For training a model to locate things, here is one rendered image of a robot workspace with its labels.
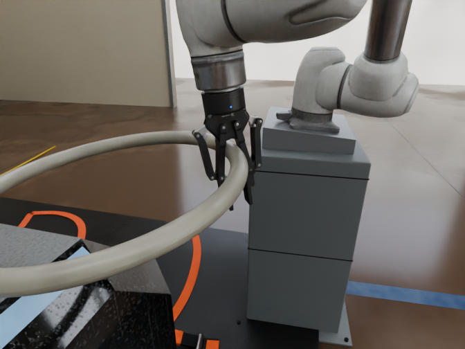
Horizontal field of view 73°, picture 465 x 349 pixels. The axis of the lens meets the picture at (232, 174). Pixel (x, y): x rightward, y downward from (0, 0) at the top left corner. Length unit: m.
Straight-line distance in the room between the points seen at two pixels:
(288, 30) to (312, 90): 0.73
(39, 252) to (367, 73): 0.94
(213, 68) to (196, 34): 0.05
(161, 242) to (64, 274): 0.10
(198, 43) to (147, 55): 5.14
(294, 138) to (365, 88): 0.27
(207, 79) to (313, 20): 0.19
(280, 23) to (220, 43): 0.12
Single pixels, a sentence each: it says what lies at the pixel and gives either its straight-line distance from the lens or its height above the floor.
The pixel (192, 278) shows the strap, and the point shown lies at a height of 0.02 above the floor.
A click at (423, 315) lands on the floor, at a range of 1.81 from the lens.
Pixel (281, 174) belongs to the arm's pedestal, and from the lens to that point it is 1.11.
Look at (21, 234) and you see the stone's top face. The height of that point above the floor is 0.82.
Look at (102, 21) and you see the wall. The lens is 5.98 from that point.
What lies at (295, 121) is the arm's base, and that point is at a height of 0.89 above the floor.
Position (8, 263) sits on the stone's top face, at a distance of 0.69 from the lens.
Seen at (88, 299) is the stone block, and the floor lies 0.76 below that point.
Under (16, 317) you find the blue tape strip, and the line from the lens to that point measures 0.61.
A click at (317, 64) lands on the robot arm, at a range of 1.14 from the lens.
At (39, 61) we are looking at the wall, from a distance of 6.78.
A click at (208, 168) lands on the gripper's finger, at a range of 0.59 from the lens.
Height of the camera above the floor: 1.19
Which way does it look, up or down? 24 degrees down
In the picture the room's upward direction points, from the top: straight up
